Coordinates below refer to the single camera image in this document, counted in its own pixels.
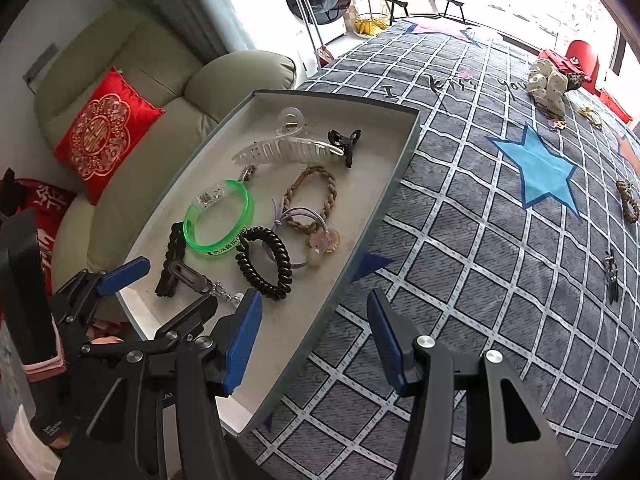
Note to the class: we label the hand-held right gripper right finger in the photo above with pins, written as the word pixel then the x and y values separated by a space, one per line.
pixel 387 345

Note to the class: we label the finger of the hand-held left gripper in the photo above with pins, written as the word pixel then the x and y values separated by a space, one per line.
pixel 187 315
pixel 125 270

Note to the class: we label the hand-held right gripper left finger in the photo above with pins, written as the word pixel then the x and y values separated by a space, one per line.
pixel 245 345

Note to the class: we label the beige shallow tray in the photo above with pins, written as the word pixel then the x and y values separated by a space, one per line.
pixel 370 170

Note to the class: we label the large clear claw clip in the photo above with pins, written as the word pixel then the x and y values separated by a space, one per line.
pixel 280 149

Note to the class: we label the long black hair clip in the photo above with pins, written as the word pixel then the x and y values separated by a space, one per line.
pixel 172 250

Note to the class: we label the red cloth with white print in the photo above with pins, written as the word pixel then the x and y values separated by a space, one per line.
pixel 50 197

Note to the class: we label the grey plaid blanket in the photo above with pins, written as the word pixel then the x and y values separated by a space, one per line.
pixel 475 285

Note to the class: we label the red embroidered cushion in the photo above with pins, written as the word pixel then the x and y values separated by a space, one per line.
pixel 107 135

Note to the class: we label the small silver hair clip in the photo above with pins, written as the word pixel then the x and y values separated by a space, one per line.
pixel 245 174

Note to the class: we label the beige leather sofa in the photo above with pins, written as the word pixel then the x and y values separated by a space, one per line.
pixel 150 75

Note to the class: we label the small black claw clip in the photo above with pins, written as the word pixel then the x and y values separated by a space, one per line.
pixel 346 149

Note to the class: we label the small dark hair clip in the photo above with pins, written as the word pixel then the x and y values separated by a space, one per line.
pixel 611 275

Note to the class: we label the grey curtain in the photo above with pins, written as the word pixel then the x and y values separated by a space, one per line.
pixel 165 5

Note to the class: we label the small pink hair accessory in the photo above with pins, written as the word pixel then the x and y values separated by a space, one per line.
pixel 557 123

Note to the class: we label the red mop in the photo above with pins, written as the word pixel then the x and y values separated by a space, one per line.
pixel 324 55

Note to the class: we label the cream scrunchie pile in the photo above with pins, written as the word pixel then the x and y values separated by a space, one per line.
pixel 547 85

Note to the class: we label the small gold hair accessory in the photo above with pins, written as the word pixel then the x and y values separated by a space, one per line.
pixel 592 116

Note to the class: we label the basket with yellow contents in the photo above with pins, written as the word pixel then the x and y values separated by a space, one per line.
pixel 371 25

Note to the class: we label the leopard print scrunchie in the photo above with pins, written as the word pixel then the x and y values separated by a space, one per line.
pixel 576 81

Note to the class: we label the red box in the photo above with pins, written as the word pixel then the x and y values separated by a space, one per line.
pixel 555 57
pixel 582 55

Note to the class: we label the washing machine with dark door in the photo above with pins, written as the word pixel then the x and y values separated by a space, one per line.
pixel 335 5

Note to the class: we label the grey wall plate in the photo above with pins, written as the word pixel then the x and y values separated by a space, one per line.
pixel 40 67

